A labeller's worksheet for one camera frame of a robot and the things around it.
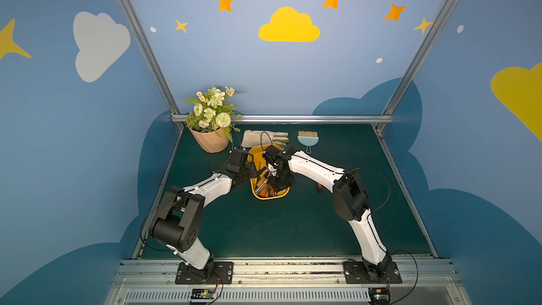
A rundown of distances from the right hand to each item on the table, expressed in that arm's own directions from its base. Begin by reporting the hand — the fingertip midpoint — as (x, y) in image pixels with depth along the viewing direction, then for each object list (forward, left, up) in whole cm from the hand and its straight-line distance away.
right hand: (280, 186), depth 92 cm
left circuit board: (-41, +26, -6) cm, 49 cm away
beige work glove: (+34, +17, -7) cm, 39 cm away
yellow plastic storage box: (0, +9, +1) cm, 9 cm away
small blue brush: (+34, -15, -5) cm, 37 cm away
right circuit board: (-37, -37, -7) cm, 53 cm away
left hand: (+8, +12, +4) cm, 15 cm away
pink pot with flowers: (+18, +30, +24) cm, 42 cm away
